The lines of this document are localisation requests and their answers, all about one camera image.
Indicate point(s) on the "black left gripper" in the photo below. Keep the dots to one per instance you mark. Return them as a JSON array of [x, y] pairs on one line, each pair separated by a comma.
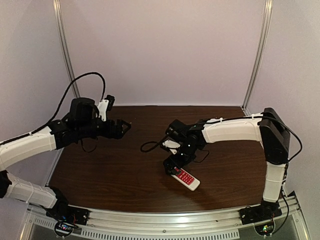
[[114, 128]]

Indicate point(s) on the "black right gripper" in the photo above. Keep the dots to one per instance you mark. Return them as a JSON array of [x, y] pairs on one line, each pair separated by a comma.
[[170, 164]]

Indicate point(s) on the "white remote control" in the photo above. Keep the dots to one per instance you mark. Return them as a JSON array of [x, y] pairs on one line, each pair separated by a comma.
[[186, 179]]

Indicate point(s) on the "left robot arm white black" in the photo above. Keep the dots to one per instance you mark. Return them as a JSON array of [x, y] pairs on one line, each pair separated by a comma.
[[85, 119]]

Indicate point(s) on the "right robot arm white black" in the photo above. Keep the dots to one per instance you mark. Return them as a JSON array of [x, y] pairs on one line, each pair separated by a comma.
[[264, 132]]

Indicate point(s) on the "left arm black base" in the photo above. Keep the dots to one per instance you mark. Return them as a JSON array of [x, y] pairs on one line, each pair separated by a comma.
[[68, 218]]

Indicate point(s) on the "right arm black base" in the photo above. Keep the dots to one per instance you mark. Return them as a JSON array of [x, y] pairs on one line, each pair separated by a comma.
[[262, 217]]

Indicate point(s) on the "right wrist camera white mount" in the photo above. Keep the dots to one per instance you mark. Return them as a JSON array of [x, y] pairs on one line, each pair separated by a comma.
[[170, 146]]

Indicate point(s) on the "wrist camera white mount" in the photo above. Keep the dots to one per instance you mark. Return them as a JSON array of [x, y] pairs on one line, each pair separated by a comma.
[[170, 146], [104, 106]]

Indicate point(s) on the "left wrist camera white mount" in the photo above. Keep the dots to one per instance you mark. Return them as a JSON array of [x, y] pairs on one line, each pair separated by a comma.
[[104, 106]]

